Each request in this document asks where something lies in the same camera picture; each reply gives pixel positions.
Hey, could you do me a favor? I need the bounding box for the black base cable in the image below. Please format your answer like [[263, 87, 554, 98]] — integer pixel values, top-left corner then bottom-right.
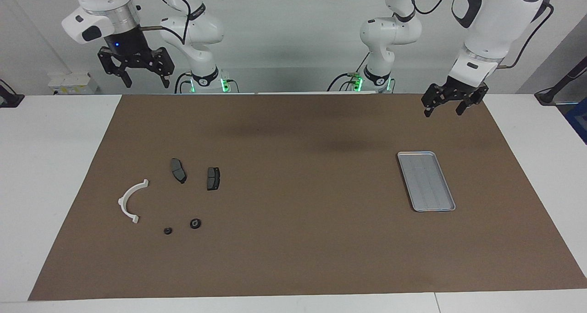
[[327, 52, 370, 92], [174, 71, 192, 94]]

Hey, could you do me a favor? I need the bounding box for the curved grey brake pad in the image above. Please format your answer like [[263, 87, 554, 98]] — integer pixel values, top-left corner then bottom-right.
[[170, 158, 187, 184]]

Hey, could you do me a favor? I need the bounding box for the black clamp stand base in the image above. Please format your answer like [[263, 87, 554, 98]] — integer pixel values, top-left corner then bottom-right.
[[0, 79, 24, 108]]

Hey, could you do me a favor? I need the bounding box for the silver metal tray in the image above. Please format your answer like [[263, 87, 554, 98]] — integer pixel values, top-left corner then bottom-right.
[[397, 151, 456, 212]]

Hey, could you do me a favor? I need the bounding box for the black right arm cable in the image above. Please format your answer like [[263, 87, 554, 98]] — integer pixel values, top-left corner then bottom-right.
[[140, 0, 193, 46]]

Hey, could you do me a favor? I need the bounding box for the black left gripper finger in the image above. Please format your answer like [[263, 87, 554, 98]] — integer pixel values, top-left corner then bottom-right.
[[455, 86, 489, 116], [422, 84, 452, 118]]

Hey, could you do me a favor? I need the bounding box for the white curved plastic bracket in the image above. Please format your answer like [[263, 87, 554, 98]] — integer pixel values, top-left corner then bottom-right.
[[118, 179, 150, 224]]

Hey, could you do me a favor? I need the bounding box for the rectangular grey brake pad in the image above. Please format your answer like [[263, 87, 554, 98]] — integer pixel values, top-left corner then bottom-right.
[[206, 166, 221, 191]]

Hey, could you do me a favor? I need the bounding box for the white wall socket box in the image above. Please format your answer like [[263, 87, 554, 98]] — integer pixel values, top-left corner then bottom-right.
[[48, 72, 99, 95]]

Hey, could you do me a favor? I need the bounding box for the blue crate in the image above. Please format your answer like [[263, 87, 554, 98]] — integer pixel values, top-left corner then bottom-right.
[[565, 98, 587, 144]]

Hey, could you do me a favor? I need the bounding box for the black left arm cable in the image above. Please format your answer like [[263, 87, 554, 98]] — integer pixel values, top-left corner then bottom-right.
[[404, 0, 554, 70]]

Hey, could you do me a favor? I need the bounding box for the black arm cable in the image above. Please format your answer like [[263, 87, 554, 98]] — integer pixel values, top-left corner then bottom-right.
[[140, 0, 193, 46], [404, 0, 554, 70]]

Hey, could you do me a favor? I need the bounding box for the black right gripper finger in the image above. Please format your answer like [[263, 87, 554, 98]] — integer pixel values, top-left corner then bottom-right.
[[98, 47, 133, 89], [149, 47, 176, 89]]

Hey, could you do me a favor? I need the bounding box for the brown table mat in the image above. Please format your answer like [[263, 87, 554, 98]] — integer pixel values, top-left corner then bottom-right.
[[28, 93, 587, 301]]

